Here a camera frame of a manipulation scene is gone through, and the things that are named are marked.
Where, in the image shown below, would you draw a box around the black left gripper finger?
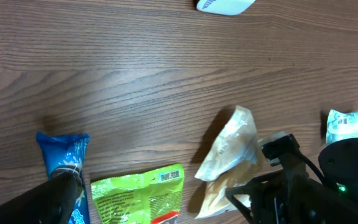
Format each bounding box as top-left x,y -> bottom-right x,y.
0,172 -> 80,224

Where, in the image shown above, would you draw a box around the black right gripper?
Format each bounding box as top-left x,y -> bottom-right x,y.
226,170 -> 358,224

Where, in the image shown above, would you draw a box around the blue Oreo cookie pack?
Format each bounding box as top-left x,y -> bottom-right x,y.
35,132 -> 90,224

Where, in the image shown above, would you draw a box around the beige paper-like bag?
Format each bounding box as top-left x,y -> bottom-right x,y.
195,105 -> 263,219

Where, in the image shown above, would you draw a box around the teal tissue pack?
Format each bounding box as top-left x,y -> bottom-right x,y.
326,110 -> 358,145

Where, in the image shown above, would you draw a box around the green snack packet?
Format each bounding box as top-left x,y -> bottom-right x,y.
91,164 -> 185,224

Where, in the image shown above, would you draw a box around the white barcode scanner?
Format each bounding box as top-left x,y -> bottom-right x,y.
196,0 -> 255,16

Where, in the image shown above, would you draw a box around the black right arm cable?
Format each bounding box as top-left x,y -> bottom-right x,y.
298,151 -> 328,187

